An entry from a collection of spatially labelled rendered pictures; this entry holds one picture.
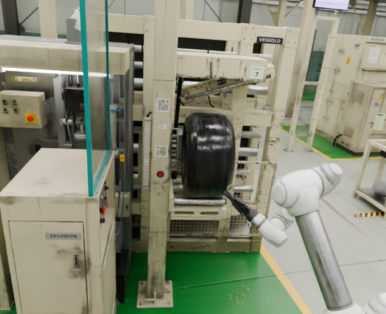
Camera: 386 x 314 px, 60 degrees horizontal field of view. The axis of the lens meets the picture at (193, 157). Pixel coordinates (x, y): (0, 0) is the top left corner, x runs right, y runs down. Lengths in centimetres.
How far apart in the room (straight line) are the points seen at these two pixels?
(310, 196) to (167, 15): 119
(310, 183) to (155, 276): 153
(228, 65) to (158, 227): 118
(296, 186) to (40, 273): 119
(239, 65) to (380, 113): 454
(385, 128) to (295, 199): 543
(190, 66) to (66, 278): 142
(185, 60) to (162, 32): 35
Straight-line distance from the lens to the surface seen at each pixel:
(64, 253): 164
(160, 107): 200
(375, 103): 641
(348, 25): 1389
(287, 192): 138
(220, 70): 226
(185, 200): 216
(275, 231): 196
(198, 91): 240
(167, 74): 196
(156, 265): 254
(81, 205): 149
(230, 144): 197
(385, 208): 457
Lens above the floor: 197
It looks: 22 degrees down
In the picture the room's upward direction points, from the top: 5 degrees clockwise
